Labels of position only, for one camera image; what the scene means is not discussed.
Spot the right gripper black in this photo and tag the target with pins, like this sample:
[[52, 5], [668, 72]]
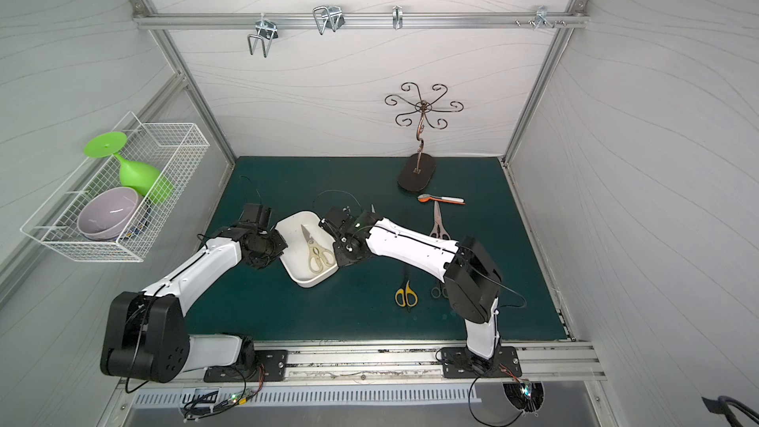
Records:
[[342, 237]]

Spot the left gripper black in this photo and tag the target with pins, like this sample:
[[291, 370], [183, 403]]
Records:
[[271, 245]]

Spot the cream kitchen shears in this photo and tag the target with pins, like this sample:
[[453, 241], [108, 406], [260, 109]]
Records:
[[319, 257]]

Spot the white plastic storage box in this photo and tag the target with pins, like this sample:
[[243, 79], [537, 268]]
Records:
[[295, 257]]

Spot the yellow black handled scissors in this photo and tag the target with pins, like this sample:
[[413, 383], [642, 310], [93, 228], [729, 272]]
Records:
[[404, 296]]

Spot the grey pink handled scissors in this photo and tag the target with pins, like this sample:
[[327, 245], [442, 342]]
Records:
[[438, 230]]

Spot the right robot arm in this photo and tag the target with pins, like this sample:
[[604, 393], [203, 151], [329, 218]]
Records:
[[465, 268]]

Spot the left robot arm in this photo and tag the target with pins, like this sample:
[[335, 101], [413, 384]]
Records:
[[146, 334]]

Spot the green table mat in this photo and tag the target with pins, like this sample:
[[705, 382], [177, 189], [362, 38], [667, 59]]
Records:
[[356, 303]]

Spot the orange white spoon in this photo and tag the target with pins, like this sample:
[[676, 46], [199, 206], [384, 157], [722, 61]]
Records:
[[425, 198]]

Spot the brown metal hook stand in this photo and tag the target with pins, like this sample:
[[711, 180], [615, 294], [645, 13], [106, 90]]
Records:
[[420, 167]]

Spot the green plastic goblet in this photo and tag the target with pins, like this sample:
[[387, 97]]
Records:
[[143, 178]]

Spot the purple bowl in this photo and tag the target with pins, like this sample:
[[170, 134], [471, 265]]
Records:
[[107, 215]]

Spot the metal double hook left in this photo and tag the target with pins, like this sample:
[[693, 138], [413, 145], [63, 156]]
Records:
[[265, 32]]

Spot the metal double hook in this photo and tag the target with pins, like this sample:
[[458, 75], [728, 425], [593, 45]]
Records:
[[265, 32], [328, 17]]

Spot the metal double hook middle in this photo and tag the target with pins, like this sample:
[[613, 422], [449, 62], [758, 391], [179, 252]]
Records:
[[328, 17]]

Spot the small metal hook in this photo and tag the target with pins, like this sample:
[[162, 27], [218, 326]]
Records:
[[397, 17]]

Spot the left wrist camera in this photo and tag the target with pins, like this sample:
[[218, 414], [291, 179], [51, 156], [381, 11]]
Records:
[[257, 216]]

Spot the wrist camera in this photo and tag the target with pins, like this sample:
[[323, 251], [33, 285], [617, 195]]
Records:
[[257, 216], [338, 222]]

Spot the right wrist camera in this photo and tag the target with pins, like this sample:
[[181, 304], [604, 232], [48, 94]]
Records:
[[338, 222]]

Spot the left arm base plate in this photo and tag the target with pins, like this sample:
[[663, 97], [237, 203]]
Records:
[[270, 365]]

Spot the white vented cable duct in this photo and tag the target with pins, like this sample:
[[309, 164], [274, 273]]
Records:
[[327, 395]]

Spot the white wire basket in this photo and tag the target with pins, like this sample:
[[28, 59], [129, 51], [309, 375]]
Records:
[[175, 149]]

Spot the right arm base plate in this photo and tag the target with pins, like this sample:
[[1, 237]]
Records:
[[459, 363]]

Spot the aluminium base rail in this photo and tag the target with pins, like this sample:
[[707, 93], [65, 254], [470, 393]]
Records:
[[413, 361]]

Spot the aluminium top rail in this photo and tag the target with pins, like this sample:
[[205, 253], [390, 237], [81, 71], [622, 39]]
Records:
[[353, 21]]

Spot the metal bracket hook right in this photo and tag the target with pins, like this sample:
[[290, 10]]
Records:
[[541, 20]]

